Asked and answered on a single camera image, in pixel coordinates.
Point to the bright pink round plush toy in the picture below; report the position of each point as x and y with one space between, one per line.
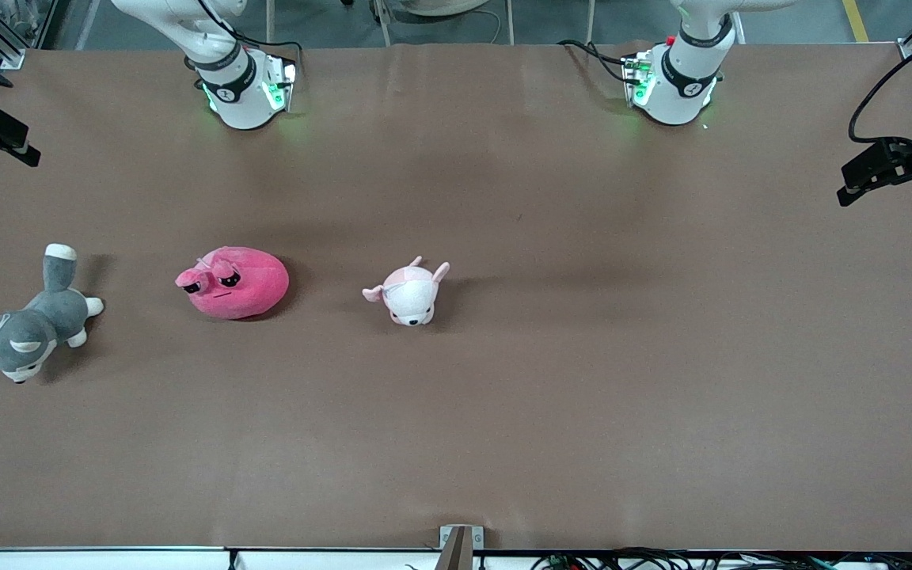
250 289

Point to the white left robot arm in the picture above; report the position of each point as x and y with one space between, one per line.
674 99

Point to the grey husky plush toy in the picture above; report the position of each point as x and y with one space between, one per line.
36 324

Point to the pale pink dog plush toy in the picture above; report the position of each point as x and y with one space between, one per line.
412 297

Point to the brown table cover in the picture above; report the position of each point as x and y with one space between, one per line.
503 435

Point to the white round stand base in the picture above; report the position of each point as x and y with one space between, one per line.
444 6

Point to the grey metal post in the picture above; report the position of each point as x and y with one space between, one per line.
508 24
590 20
383 24
269 20

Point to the white table edge rail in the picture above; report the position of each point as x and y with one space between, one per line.
108 560

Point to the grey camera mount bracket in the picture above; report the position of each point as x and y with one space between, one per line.
460 550

